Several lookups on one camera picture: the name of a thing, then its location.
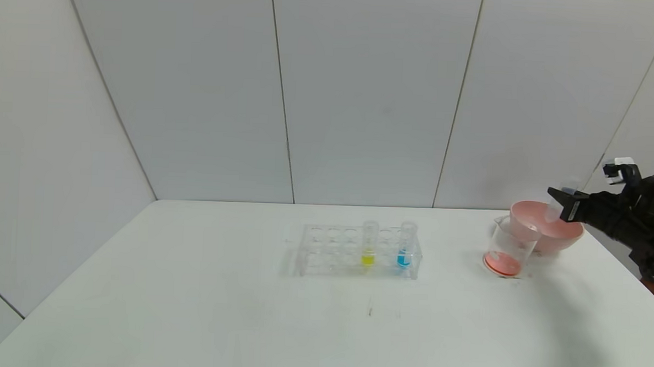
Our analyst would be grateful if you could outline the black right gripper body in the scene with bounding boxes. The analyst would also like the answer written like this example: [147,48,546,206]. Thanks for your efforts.
[560,190,628,236]

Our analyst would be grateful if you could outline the test tube with blue pigment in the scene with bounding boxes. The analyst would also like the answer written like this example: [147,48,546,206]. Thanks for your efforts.
[396,221,419,269]

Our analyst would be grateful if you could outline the test tube with yellow pigment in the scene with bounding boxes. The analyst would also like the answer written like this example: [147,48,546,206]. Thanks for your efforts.
[361,219,381,268]

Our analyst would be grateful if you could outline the clear plastic test tube rack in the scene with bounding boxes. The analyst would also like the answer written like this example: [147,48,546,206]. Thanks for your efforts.
[299,222,425,282]

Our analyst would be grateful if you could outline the pink bowl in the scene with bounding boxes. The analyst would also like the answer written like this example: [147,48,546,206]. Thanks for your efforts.
[507,200,585,256]

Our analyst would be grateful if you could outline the clear glass beaker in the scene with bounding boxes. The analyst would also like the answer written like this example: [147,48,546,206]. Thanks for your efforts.
[483,215,542,279]

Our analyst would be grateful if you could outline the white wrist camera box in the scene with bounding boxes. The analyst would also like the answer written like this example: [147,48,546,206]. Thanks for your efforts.
[602,157,636,185]

